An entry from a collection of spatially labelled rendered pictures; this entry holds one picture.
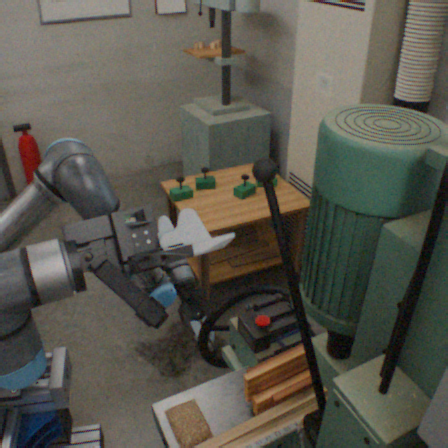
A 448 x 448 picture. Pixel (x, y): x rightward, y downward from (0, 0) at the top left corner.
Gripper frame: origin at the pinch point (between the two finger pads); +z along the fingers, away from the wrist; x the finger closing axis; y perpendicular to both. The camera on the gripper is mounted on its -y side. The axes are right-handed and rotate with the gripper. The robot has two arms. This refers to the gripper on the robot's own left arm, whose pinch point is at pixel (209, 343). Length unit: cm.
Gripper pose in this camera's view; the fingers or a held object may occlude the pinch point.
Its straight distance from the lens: 131.3
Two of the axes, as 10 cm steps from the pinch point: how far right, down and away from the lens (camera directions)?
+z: 3.9, 8.5, -3.7
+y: -2.3, 4.7, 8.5
